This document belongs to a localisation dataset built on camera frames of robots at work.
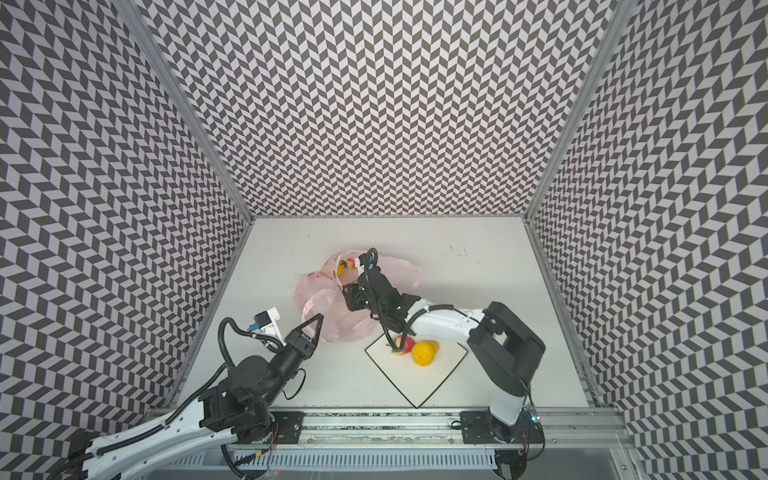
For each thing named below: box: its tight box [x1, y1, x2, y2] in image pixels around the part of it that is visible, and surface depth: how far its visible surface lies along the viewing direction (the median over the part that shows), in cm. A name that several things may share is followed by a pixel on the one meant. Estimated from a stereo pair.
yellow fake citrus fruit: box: [411, 341, 439, 367], surface depth 82 cm
